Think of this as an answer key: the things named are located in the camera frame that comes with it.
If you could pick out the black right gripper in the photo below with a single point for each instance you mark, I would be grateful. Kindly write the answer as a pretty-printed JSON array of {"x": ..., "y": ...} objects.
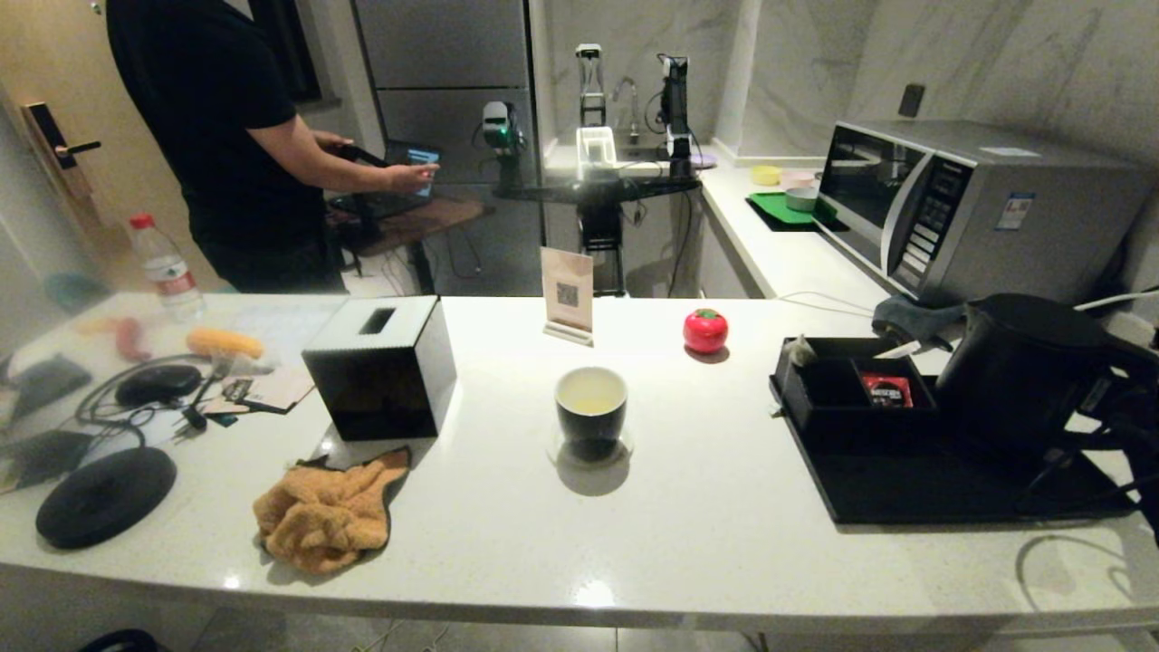
[{"x": 1143, "y": 398}]

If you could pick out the black electric kettle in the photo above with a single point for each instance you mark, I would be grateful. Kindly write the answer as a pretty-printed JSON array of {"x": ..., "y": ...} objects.
[{"x": 1005, "y": 380}]

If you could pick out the clear plastic water bottle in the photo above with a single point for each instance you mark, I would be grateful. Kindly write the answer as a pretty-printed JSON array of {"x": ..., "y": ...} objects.
[{"x": 167, "y": 276}]

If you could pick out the black serving tray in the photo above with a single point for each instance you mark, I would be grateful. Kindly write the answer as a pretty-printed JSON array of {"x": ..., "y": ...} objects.
[{"x": 924, "y": 493}]

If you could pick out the grey cloth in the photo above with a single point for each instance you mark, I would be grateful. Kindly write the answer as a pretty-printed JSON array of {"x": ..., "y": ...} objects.
[{"x": 914, "y": 319}]

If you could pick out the silver microwave oven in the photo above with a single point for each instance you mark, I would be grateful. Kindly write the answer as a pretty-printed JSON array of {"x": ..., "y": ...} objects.
[{"x": 996, "y": 217}]

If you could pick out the red coffee sachet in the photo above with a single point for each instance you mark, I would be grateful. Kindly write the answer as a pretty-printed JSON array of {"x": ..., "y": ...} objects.
[{"x": 886, "y": 391}]

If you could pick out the black compartment organizer box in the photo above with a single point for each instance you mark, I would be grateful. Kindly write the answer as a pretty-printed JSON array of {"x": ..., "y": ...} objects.
[{"x": 851, "y": 426}]

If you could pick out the grey-green bowl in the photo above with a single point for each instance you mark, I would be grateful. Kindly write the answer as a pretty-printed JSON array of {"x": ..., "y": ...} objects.
[{"x": 801, "y": 198}]

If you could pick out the pink bowl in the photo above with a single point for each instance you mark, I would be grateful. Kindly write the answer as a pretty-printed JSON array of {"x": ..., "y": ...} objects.
[{"x": 799, "y": 177}]

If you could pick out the green cutting board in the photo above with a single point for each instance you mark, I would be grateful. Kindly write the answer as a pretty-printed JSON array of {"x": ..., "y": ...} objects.
[{"x": 771, "y": 208}]

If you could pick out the red tomato-shaped timer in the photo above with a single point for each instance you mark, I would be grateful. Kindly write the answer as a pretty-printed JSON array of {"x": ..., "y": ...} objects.
[{"x": 704, "y": 332}]

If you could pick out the yellow bowl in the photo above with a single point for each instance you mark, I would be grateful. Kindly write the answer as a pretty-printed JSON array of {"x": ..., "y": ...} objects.
[{"x": 765, "y": 175}]

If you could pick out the black ceramic cup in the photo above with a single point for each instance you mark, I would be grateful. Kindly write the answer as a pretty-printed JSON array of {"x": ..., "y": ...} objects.
[{"x": 590, "y": 430}]

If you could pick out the black teleoperation stand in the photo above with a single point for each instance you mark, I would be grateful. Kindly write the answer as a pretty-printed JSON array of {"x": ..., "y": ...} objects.
[{"x": 598, "y": 190}]

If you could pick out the QR code sign stand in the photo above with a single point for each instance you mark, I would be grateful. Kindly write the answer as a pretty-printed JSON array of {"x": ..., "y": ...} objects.
[{"x": 567, "y": 290}]

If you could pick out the chrome kitchen faucet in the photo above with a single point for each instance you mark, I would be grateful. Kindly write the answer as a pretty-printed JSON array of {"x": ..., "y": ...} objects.
[{"x": 631, "y": 98}]

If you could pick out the brown wooden side table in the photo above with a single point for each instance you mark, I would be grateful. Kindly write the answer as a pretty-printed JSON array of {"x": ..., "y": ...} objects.
[{"x": 435, "y": 217}]

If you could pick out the black tissue box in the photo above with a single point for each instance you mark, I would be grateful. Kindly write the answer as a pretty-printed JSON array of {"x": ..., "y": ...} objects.
[{"x": 380, "y": 398}]

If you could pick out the open laptop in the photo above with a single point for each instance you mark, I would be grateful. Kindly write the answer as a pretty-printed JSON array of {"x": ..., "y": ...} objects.
[{"x": 421, "y": 158}]

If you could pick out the silver refrigerator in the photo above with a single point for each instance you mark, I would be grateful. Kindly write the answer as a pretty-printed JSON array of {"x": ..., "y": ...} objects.
[{"x": 444, "y": 54}]

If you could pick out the orange fluffy cloth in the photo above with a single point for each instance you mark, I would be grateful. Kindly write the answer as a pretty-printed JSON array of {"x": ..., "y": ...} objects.
[{"x": 326, "y": 516}]

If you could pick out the brown paper packet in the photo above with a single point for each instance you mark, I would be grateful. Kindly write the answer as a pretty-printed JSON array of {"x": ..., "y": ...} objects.
[{"x": 272, "y": 391}]

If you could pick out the clear plastic wrapper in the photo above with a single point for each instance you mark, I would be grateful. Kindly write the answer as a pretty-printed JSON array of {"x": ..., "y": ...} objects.
[{"x": 243, "y": 365}]

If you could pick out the dark window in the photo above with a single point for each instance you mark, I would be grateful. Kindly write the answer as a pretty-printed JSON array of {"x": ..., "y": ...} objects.
[{"x": 303, "y": 54}]

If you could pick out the yellow toy corn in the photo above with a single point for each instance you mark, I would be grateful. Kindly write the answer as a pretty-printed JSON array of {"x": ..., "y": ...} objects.
[{"x": 224, "y": 344}]

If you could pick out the black power plug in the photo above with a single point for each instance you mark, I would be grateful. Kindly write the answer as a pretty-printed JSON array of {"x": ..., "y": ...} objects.
[{"x": 193, "y": 418}]

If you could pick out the person in black shirt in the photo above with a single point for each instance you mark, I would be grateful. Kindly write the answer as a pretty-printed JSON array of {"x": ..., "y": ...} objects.
[{"x": 217, "y": 109}]

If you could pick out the black computer mouse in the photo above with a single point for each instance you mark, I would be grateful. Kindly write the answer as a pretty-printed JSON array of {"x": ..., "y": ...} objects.
[{"x": 158, "y": 386}]

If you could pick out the red toy chili pepper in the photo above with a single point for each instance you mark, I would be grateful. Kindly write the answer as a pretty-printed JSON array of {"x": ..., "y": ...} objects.
[{"x": 129, "y": 340}]

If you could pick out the round black kettle base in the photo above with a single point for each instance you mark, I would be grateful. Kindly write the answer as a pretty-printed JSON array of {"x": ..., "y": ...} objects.
[{"x": 104, "y": 498}]

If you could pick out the round black base part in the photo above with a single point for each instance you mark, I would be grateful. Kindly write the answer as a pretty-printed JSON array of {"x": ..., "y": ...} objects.
[{"x": 118, "y": 642}]

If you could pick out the teal stool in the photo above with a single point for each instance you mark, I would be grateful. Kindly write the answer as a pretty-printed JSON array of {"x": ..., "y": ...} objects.
[{"x": 77, "y": 292}]

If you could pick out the black pouch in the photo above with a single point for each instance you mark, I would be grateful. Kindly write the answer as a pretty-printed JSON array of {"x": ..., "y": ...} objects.
[{"x": 50, "y": 385}]

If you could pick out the dark flat device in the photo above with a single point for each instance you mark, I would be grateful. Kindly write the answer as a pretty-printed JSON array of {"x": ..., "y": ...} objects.
[{"x": 41, "y": 457}]

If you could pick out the dark wall socket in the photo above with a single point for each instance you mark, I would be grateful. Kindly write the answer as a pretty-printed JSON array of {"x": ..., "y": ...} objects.
[{"x": 910, "y": 101}]

